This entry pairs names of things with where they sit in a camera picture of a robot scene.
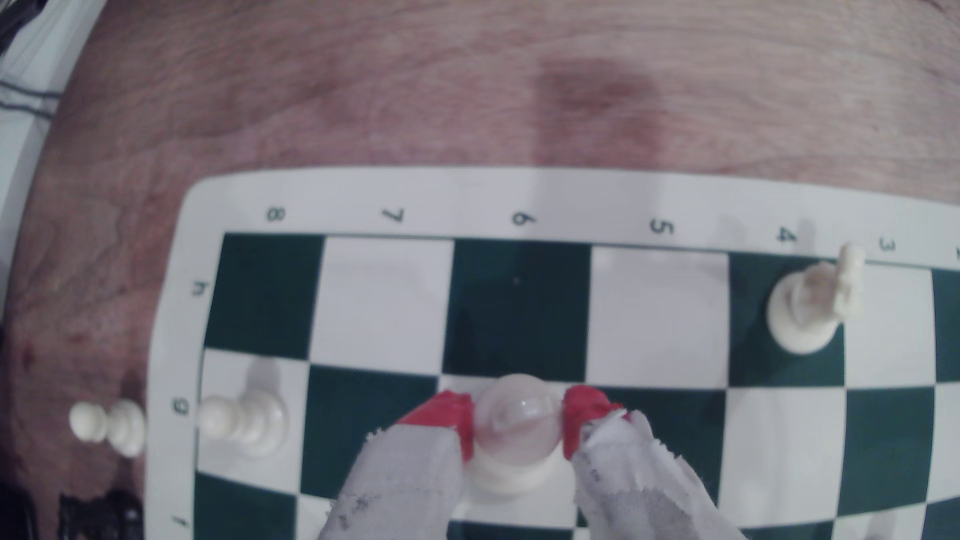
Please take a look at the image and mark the green and white chess mat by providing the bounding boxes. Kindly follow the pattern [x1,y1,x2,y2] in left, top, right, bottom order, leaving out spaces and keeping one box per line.
[142,166,960,540]

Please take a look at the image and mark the white round-headed chess piece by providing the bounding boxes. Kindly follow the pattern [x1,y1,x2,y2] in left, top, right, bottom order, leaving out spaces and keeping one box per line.
[466,372,565,497]

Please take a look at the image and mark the white chess pawn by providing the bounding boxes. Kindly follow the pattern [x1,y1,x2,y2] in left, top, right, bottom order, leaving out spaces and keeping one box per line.
[196,388,291,458]
[68,398,147,459]

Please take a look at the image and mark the thin black cables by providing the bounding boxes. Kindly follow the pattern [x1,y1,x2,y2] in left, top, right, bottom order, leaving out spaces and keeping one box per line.
[0,77,63,121]

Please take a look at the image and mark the black chess piece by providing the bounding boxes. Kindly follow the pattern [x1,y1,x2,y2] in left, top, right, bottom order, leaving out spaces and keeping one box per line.
[57,490,145,540]

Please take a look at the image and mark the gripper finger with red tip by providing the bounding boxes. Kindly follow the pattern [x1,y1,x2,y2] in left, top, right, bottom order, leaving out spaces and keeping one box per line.
[561,385,745,540]
[318,388,477,540]

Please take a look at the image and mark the white chess knight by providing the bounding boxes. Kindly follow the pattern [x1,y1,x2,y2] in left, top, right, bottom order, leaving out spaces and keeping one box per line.
[765,242,869,355]

